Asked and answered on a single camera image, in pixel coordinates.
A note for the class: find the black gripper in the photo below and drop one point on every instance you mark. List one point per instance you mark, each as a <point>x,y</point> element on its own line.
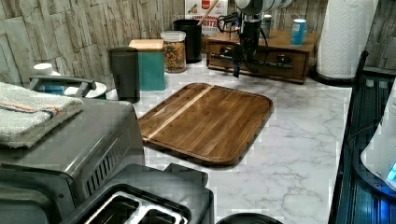
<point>249,34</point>

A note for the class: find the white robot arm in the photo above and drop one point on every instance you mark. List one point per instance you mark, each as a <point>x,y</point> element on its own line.
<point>251,7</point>

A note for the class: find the wooden drawer box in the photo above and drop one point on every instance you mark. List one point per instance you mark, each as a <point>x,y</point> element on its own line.
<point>277,39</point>

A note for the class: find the black utensil holder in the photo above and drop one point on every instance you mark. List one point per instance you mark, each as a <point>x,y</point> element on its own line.
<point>193,39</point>

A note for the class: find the glass cereal jar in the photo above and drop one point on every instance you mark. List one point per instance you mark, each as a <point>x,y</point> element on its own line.
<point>174,51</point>

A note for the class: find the wooden cutting board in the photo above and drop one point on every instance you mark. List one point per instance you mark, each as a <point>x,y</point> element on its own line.
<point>210,123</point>

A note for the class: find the wooden spoon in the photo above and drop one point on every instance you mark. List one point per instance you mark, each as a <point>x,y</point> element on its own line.
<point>207,12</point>

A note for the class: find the cereal box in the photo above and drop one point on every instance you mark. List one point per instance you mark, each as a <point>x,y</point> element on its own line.
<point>195,10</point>

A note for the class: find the blue can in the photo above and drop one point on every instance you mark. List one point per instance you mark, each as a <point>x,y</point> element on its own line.
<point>297,32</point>

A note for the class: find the teal box wooden lid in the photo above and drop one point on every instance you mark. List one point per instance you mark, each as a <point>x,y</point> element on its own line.
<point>151,65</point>

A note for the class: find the dark grey canister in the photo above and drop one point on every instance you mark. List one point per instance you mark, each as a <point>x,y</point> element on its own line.
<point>125,70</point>

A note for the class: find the paper towel roll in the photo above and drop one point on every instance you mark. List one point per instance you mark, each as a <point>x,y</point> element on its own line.
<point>345,32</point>

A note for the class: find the white plate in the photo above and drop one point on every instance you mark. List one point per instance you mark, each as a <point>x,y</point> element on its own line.
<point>98,93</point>

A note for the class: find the black round lid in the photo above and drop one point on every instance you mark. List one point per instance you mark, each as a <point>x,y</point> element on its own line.
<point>248,218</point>

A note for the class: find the black toaster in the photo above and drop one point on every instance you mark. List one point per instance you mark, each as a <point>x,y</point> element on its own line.
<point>142,195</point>

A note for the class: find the black dish rack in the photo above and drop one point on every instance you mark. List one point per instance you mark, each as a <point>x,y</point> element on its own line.
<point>359,196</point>

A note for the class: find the folded white towel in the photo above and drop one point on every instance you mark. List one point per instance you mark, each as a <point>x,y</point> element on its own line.
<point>26,116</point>

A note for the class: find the silver toaster oven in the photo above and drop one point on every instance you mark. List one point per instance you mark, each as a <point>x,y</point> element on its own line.
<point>44,183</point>

